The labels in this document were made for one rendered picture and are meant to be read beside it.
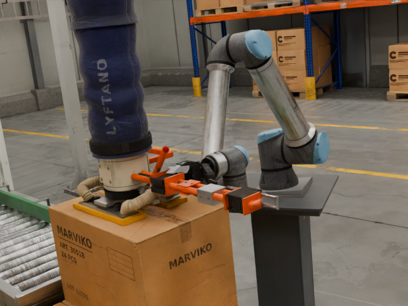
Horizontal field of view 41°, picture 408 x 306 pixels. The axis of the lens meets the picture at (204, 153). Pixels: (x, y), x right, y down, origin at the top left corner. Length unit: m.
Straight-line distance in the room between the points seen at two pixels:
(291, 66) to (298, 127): 7.69
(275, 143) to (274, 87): 0.39
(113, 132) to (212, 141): 0.44
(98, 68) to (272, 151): 1.02
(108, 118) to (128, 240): 0.43
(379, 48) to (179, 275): 9.13
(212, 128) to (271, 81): 0.31
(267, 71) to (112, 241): 0.91
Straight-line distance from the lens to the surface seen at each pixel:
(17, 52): 12.29
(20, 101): 12.12
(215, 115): 2.17
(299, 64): 9.98
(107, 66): 1.88
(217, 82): 2.20
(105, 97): 1.90
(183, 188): 1.74
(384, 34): 10.64
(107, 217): 1.95
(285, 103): 2.32
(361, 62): 10.80
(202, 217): 1.88
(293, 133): 2.43
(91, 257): 2.02
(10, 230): 3.31
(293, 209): 2.44
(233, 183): 2.03
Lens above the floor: 1.60
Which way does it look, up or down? 14 degrees down
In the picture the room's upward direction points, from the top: 6 degrees counter-clockwise
